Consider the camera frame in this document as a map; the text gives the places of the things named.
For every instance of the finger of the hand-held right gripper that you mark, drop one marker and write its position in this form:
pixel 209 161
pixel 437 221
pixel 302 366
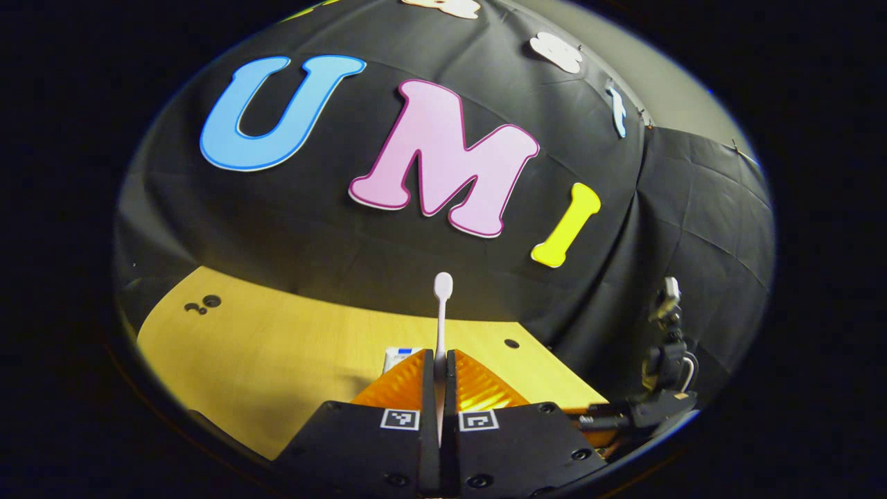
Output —
pixel 610 421

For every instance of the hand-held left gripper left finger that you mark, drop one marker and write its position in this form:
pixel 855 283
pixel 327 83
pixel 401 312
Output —
pixel 428 395

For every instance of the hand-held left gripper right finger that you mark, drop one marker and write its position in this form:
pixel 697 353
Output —
pixel 450 395

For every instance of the white toothpaste tube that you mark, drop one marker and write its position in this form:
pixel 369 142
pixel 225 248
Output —
pixel 398 357

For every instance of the pale pink toothbrush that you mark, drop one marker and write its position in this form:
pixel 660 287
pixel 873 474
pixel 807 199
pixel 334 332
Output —
pixel 442 312

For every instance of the yellow wooden desktop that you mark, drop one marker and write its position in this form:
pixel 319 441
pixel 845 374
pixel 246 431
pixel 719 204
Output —
pixel 277 360

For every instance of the black backdrop cloth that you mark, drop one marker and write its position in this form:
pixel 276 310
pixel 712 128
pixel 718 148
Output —
pixel 346 229

